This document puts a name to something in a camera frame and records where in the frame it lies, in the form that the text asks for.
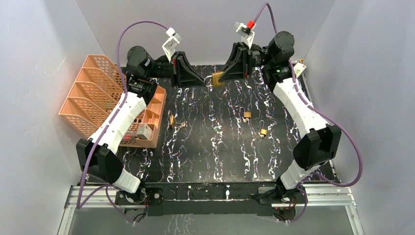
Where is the orange plastic desk organizer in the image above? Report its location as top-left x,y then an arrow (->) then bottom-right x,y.
59,55 -> 166,148

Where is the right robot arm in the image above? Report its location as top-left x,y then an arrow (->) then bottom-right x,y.
218,28 -> 342,203

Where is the coloured marker set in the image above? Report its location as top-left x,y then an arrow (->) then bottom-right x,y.
122,133 -> 137,141

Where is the small open brass padlock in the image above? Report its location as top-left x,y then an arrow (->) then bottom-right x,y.
257,120 -> 268,139

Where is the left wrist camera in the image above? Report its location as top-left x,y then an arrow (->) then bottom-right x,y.
162,27 -> 182,62

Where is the medium brass padlock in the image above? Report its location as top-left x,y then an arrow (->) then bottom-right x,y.
204,72 -> 225,87

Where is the small brass padlock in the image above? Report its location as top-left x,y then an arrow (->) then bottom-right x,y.
257,120 -> 268,139
239,107 -> 252,122

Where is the small white green box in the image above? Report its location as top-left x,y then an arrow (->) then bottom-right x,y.
293,59 -> 306,77

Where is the large brass padlock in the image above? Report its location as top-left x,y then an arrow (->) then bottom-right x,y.
168,110 -> 175,129

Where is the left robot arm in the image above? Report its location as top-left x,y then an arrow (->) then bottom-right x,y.
76,46 -> 205,204

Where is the purple cable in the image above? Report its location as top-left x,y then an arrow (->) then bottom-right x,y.
76,20 -> 171,224
253,2 -> 363,224

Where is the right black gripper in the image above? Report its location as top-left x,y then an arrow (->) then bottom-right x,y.
213,43 -> 272,84

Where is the white staple box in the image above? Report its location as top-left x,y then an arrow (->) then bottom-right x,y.
137,123 -> 153,140

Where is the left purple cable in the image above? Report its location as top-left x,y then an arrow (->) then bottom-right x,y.
76,20 -> 171,224

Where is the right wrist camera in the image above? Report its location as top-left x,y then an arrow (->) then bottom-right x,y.
234,21 -> 256,49

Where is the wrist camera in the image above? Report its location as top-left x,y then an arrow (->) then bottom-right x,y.
162,27 -> 182,62
234,21 -> 256,49

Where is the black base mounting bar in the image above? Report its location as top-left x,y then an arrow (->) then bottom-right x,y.
115,182 -> 305,218

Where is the aluminium frame rail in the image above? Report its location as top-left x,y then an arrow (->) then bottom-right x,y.
58,183 -> 366,235

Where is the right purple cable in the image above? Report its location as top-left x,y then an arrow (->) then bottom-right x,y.
253,2 -> 363,224

